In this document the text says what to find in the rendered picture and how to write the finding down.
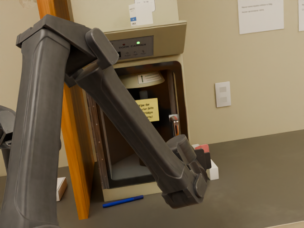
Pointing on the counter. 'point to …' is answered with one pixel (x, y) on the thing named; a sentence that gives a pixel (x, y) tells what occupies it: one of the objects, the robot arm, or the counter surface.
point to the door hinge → (94, 140)
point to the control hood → (176, 47)
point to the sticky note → (149, 108)
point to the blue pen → (122, 201)
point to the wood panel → (74, 126)
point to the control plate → (149, 43)
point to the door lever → (175, 125)
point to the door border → (98, 142)
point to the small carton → (140, 14)
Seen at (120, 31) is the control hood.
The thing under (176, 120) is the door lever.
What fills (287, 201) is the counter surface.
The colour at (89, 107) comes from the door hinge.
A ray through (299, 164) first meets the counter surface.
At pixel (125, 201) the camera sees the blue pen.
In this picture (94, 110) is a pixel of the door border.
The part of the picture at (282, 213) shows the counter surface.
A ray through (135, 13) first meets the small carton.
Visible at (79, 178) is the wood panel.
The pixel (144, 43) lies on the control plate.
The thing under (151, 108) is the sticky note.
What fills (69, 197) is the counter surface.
